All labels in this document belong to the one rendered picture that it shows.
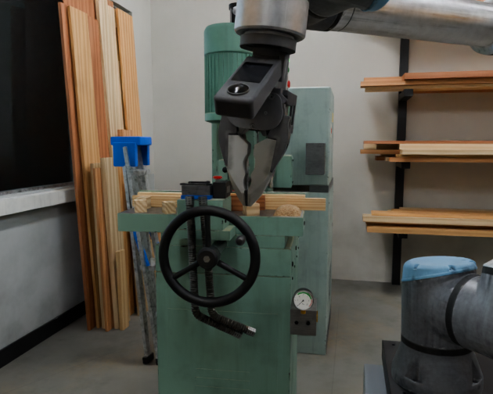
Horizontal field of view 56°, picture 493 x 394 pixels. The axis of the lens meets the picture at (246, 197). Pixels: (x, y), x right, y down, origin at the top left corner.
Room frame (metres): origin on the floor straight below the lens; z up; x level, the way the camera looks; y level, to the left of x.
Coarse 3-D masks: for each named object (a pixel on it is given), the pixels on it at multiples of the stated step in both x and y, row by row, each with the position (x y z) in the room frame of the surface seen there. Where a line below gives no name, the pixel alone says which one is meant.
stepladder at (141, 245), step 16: (112, 144) 2.35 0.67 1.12; (128, 144) 2.32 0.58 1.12; (144, 144) 2.37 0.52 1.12; (128, 160) 2.31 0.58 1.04; (144, 160) 2.46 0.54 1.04; (128, 176) 2.30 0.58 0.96; (144, 176) 2.45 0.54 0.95; (128, 192) 2.32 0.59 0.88; (128, 208) 2.31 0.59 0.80; (144, 240) 2.32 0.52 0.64; (144, 256) 2.29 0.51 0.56; (144, 272) 2.28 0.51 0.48; (144, 304) 2.32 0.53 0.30; (144, 320) 2.30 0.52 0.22; (144, 336) 2.29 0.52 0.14; (144, 352) 2.29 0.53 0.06
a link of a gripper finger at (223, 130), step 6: (222, 120) 0.60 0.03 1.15; (228, 120) 0.59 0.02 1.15; (222, 126) 0.60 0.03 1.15; (228, 126) 0.59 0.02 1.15; (234, 126) 0.59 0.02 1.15; (222, 132) 0.60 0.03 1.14; (228, 132) 0.59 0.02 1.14; (234, 132) 0.59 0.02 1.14; (222, 138) 0.60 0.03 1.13; (228, 138) 0.59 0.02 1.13; (222, 144) 0.60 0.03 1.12; (228, 144) 0.59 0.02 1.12; (222, 150) 0.60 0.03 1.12
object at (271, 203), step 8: (152, 200) 1.64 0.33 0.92; (160, 200) 1.63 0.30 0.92; (168, 200) 1.63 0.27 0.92; (176, 200) 1.62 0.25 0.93; (272, 200) 1.57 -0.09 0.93; (280, 200) 1.57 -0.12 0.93; (288, 200) 1.57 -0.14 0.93; (296, 200) 1.56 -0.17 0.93; (304, 200) 1.56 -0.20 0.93; (312, 200) 1.55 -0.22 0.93; (320, 200) 1.55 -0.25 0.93; (272, 208) 1.57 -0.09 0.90; (304, 208) 1.56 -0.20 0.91; (312, 208) 1.55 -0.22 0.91; (320, 208) 1.55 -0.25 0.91
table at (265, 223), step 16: (160, 208) 1.60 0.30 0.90; (176, 208) 1.60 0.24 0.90; (128, 224) 1.49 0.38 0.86; (144, 224) 1.48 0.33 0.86; (160, 224) 1.47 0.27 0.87; (256, 224) 1.43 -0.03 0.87; (272, 224) 1.42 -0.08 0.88; (288, 224) 1.41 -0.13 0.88; (304, 224) 1.47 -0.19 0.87; (224, 240) 1.34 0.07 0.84
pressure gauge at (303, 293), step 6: (300, 288) 1.36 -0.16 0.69; (306, 288) 1.36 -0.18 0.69; (294, 294) 1.34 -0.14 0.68; (300, 294) 1.34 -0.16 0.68; (306, 294) 1.34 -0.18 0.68; (312, 294) 1.36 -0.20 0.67; (294, 300) 1.35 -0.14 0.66; (300, 300) 1.34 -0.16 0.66; (306, 300) 1.34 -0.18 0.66; (312, 300) 1.34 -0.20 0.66; (300, 306) 1.34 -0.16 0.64; (306, 306) 1.34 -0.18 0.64; (300, 312) 1.37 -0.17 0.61
